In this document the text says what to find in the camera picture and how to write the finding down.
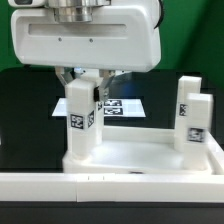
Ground white front fence bar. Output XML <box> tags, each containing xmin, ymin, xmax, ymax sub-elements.
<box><xmin>0</xmin><ymin>173</ymin><xmax>224</xmax><ymax>203</ymax></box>

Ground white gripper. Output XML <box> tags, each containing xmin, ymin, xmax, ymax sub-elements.
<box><xmin>11</xmin><ymin>4</ymin><xmax>161</xmax><ymax>102</ymax></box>

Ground white desk top tray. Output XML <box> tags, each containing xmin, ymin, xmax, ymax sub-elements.
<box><xmin>63</xmin><ymin>126</ymin><xmax>224</xmax><ymax>175</ymax></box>

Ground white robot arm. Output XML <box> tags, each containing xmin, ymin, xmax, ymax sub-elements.
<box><xmin>8</xmin><ymin>0</ymin><xmax>164</xmax><ymax>101</ymax></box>

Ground white marker sheet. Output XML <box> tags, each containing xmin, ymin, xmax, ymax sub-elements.
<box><xmin>52</xmin><ymin>98</ymin><xmax>145</xmax><ymax>118</ymax></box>

